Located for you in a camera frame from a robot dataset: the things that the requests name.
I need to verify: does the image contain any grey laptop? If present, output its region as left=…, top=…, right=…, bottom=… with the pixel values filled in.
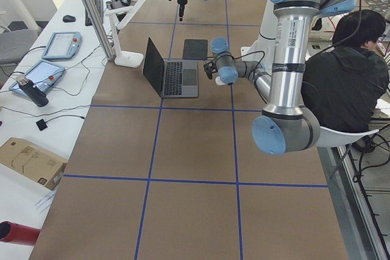
left=143, top=38, right=199, bottom=99

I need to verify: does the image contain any white desk lamp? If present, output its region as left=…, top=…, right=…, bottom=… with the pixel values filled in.
left=104, top=0, right=146, bottom=68

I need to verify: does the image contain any red cylinder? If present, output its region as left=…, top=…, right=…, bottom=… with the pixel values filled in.
left=1, top=221, right=41, bottom=246

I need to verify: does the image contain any white chair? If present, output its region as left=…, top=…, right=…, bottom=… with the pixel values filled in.
left=311, top=125, right=381, bottom=178

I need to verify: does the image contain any person in black jacket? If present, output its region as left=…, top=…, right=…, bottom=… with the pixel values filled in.
left=301, top=10, right=389, bottom=133

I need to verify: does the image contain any black keyboard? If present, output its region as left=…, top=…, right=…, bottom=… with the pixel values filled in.
left=85, top=0, right=104, bottom=27

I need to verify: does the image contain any white mouse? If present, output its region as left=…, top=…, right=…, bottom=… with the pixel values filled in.
left=215, top=76, right=232, bottom=86

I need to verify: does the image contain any small black puck device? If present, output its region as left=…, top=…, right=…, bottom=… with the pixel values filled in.
left=36, top=119, right=48, bottom=131

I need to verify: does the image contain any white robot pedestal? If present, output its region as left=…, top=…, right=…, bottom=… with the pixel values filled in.
left=241, top=0, right=277, bottom=73

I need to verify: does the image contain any aluminium frame post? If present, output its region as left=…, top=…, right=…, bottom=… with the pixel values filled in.
left=82, top=0, right=115, bottom=61

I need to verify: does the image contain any lower blue teach pendant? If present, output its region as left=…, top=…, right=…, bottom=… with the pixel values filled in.
left=24, top=60, right=65, bottom=94

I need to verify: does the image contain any upper blue teach pendant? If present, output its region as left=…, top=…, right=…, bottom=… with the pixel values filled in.
left=41, top=32, right=82, bottom=61

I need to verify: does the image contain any grey office chair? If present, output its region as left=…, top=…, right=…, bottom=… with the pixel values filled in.
left=1, top=29, right=38, bottom=65

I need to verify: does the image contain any black bottle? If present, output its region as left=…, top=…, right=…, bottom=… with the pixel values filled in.
left=16, top=75, right=49, bottom=107

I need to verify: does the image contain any cardboard box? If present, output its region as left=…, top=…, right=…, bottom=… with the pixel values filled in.
left=1, top=138, right=68, bottom=191

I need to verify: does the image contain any black computer mouse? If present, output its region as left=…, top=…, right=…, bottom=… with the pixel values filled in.
left=62, top=15, right=76, bottom=23

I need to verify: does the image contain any black mouse pad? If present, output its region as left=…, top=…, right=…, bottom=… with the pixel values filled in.
left=182, top=39, right=208, bottom=60

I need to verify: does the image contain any blue teach pendant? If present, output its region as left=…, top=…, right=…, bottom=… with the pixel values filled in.
left=24, top=60, right=65, bottom=94
left=41, top=32, right=82, bottom=61

